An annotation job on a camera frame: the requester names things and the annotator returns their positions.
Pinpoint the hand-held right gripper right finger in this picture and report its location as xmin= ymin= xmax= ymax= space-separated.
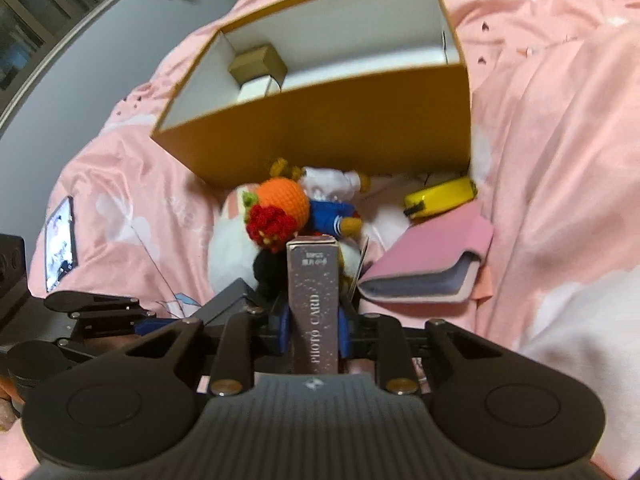
xmin=339 ymin=304 xmax=505 ymax=396

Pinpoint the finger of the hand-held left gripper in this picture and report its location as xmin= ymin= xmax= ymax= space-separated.
xmin=56 ymin=316 xmax=174 ymax=357
xmin=44 ymin=290 xmax=157 ymax=319

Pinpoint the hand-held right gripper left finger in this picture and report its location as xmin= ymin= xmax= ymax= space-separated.
xmin=116 ymin=304 xmax=295 ymax=398

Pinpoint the sparkly photo card box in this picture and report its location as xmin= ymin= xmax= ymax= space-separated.
xmin=286 ymin=234 xmax=342 ymax=376

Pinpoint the black and white plush toy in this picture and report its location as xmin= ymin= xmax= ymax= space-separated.
xmin=207 ymin=185 xmax=367 ymax=302

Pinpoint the bear plush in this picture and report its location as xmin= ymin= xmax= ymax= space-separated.
xmin=270 ymin=157 xmax=374 ymax=242

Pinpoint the crochet orange toy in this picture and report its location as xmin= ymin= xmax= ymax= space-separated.
xmin=241 ymin=177 xmax=312 ymax=254

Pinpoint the yellow toy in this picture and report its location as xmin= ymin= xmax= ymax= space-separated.
xmin=404 ymin=176 xmax=479 ymax=220

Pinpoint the orange cardboard box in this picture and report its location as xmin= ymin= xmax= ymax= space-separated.
xmin=150 ymin=0 xmax=474 ymax=189

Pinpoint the smartphone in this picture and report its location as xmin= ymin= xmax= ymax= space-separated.
xmin=44 ymin=196 xmax=80 ymax=294

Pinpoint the black box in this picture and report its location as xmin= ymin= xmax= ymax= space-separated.
xmin=192 ymin=279 xmax=274 ymax=329

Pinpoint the pink card album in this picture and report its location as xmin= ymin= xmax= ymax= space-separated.
xmin=357 ymin=203 xmax=495 ymax=306

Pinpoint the pink printed blanket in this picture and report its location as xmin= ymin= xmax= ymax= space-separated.
xmin=0 ymin=0 xmax=640 ymax=480

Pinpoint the glass door cabinet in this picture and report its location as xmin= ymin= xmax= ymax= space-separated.
xmin=0 ymin=0 xmax=107 ymax=92

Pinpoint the small brown cardboard box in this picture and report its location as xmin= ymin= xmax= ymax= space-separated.
xmin=228 ymin=44 xmax=289 ymax=94

